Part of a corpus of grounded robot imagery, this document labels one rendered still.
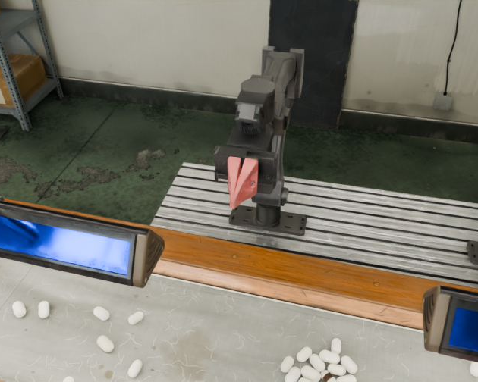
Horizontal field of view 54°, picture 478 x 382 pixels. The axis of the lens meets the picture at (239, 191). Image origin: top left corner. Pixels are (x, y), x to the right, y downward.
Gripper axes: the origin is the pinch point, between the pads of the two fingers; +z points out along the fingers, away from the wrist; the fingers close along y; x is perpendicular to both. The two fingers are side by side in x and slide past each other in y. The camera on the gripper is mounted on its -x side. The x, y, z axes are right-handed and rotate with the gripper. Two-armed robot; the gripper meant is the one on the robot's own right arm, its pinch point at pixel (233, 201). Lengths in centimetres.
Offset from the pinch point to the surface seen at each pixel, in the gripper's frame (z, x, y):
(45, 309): 5.3, 31.5, -37.0
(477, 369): 0, 31, 44
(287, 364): 6.1, 31.6, 11.1
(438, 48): -196, 56, 60
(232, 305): -5.1, 33.5, -1.7
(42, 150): -133, 109, -142
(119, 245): 13.3, -1.9, -11.9
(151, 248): 11.9, -0.7, -8.2
